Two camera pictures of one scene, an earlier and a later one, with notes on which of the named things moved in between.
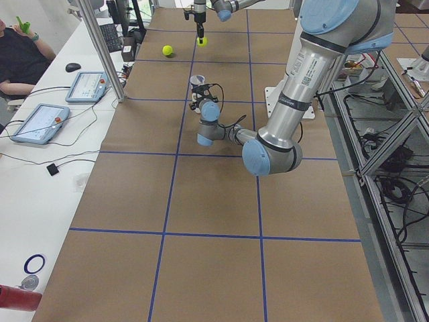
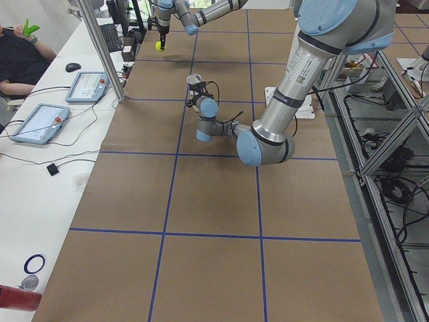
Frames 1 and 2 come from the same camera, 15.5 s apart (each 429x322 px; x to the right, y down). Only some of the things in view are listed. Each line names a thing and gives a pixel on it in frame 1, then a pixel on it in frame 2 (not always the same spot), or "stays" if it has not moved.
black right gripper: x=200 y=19 -> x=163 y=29
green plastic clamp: x=25 y=26 -> x=28 y=31
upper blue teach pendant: x=88 y=86 stays
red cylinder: x=17 y=298 stays
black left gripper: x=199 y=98 stays
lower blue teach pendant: x=42 y=124 stays
